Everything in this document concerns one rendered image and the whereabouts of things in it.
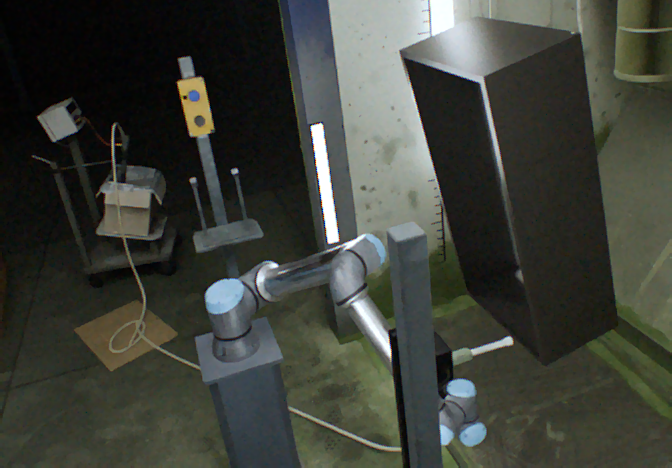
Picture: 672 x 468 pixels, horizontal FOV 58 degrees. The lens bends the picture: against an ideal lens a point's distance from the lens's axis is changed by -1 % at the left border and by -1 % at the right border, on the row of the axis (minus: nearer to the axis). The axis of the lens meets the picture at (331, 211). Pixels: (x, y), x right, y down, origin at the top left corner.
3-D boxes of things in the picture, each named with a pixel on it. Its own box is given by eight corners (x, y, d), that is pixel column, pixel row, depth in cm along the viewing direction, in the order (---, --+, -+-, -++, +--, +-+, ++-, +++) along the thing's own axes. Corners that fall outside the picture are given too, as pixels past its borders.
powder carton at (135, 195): (107, 205, 459) (110, 155, 444) (166, 211, 467) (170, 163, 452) (91, 235, 410) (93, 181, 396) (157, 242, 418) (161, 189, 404)
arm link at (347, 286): (327, 262, 183) (456, 447, 181) (351, 244, 192) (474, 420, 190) (307, 275, 192) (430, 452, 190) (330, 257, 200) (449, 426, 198)
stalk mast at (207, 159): (254, 342, 350) (190, 56, 282) (256, 347, 345) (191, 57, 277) (244, 345, 349) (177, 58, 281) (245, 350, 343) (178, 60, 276)
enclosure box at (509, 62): (528, 260, 291) (477, 15, 236) (619, 325, 238) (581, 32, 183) (465, 292, 286) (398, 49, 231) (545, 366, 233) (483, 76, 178)
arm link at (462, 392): (464, 401, 189) (469, 432, 194) (480, 379, 197) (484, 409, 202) (437, 393, 195) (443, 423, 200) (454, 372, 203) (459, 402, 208)
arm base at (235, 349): (216, 368, 229) (211, 347, 225) (210, 340, 246) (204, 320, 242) (265, 353, 234) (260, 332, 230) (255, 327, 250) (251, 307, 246)
